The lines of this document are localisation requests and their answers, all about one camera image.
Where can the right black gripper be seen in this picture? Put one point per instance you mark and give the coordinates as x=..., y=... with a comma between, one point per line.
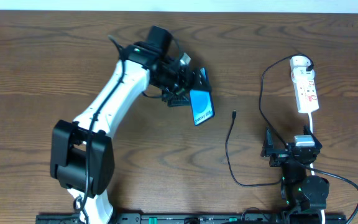
x=286, y=152

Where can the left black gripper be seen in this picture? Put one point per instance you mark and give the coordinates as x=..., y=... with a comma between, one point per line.
x=186, y=86

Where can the blue Samsung Galaxy smartphone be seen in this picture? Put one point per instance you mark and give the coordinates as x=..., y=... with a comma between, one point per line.
x=202, y=106

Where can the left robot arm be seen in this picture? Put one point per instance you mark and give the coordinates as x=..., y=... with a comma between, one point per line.
x=82, y=158

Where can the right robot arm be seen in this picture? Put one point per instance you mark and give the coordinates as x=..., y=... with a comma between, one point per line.
x=305, y=194

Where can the white USB charger plug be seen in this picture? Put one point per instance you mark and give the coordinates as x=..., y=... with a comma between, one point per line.
x=300, y=74

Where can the white power strip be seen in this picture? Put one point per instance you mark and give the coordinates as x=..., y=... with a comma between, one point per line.
x=305, y=92

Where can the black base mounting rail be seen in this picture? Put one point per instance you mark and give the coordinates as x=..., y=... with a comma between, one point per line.
x=136, y=218

